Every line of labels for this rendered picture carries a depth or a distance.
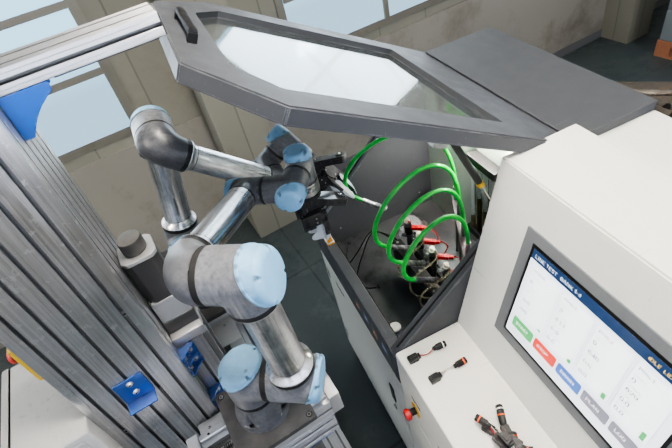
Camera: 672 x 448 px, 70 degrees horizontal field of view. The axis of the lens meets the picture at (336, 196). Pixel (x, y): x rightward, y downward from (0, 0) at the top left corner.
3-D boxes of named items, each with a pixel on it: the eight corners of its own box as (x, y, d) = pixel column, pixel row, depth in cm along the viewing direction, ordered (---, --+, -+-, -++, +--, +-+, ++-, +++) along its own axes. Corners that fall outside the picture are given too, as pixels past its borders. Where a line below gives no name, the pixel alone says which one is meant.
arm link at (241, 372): (238, 366, 131) (221, 339, 122) (284, 367, 128) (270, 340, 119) (225, 409, 122) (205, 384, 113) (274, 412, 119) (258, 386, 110)
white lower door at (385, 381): (348, 341, 249) (321, 254, 205) (352, 339, 249) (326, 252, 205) (412, 459, 201) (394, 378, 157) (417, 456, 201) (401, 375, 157)
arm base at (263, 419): (248, 445, 124) (236, 429, 118) (229, 399, 135) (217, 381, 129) (299, 412, 128) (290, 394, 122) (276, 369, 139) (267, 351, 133)
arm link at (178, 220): (174, 268, 163) (128, 126, 130) (167, 242, 174) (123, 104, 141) (209, 257, 167) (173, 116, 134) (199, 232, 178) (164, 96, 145)
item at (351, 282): (324, 255, 204) (316, 229, 193) (333, 251, 204) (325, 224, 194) (394, 374, 158) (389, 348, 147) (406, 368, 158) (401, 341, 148)
